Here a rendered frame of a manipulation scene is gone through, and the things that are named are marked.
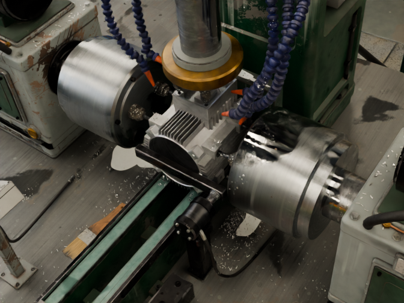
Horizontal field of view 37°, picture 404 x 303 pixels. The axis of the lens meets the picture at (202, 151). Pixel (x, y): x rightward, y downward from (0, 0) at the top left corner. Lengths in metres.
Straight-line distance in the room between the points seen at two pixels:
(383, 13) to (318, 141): 2.42
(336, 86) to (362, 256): 0.64
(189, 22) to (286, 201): 0.41
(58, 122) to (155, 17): 0.67
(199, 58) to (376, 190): 0.45
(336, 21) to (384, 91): 0.48
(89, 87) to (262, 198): 0.51
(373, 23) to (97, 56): 2.28
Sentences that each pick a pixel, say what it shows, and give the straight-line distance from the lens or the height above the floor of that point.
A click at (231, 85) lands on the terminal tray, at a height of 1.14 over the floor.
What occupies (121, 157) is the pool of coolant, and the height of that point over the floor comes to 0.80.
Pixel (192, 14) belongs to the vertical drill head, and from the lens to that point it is 1.21.
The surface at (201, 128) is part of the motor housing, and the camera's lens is 1.38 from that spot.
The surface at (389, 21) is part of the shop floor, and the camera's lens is 3.57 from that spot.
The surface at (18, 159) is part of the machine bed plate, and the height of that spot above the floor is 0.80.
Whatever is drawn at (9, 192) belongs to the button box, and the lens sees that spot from 1.38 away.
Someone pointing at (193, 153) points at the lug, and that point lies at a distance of 1.33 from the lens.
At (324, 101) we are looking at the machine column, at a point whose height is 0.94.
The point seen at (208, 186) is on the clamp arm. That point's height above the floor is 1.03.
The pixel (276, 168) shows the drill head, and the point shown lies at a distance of 1.23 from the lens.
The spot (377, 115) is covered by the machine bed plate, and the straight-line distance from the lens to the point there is 1.84.
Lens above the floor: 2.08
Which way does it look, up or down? 48 degrees down
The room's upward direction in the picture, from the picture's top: 6 degrees counter-clockwise
